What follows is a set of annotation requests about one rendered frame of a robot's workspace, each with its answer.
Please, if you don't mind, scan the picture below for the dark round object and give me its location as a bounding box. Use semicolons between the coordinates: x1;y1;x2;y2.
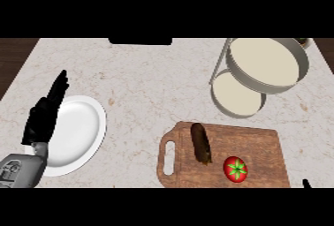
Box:
294;38;312;49

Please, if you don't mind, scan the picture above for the black appliance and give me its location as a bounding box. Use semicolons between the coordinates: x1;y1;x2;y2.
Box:
106;38;173;46

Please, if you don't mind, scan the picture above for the red tomato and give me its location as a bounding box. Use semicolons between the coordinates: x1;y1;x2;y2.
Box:
222;155;250;184

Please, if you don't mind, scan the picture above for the brown wooden cutting board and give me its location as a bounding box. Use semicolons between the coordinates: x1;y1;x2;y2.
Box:
157;121;293;189

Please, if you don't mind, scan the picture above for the brown elongated vegetable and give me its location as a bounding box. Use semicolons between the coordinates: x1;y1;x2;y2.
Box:
189;122;214;166

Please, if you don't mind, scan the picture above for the white round plate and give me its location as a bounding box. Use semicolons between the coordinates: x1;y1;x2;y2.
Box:
24;94;108;177

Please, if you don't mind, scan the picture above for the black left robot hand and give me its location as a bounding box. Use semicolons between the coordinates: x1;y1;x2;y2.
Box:
19;69;71;147

